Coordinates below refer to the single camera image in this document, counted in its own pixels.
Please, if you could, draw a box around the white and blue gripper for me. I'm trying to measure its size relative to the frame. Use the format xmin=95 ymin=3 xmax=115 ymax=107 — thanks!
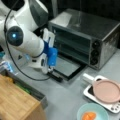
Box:
xmin=29 ymin=28 xmax=57 ymax=74

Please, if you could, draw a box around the orange toy carrot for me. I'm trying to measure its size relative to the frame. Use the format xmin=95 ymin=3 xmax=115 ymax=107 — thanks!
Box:
xmin=82 ymin=112 xmax=96 ymax=120

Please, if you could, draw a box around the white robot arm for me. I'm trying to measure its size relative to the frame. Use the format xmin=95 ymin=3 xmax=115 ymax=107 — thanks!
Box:
xmin=0 ymin=0 xmax=55 ymax=73

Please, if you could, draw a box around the open grey drawer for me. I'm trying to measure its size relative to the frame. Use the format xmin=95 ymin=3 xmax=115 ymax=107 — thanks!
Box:
xmin=0 ymin=69 xmax=48 ymax=108

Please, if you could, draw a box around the silver toaster oven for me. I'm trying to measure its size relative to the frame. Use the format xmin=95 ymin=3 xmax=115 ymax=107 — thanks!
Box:
xmin=49 ymin=9 xmax=120 ymax=70

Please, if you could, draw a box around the white induction cooker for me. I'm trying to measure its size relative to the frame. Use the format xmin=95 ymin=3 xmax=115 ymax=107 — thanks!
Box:
xmin=83 ymin=74 xmax=120 ymax=111

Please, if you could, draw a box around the wooden drawer cabinet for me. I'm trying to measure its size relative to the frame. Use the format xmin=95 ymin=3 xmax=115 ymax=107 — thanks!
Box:
xmin=0 ymin=75 xmax=46 ymax=120

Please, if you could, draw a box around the teal bowl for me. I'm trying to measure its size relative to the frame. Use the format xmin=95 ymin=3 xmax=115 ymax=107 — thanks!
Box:
xmin=77 ymin=103 xmax=109 ymax=120

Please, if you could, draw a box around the pink pan lid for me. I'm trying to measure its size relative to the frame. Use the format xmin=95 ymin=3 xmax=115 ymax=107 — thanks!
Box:
xmin=93 ymin=80 xmax=120 ymax=104

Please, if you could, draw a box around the white pan handle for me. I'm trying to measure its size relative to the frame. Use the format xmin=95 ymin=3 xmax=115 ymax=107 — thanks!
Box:
xmin=82 ymin=73 xmax=94 ymax=84

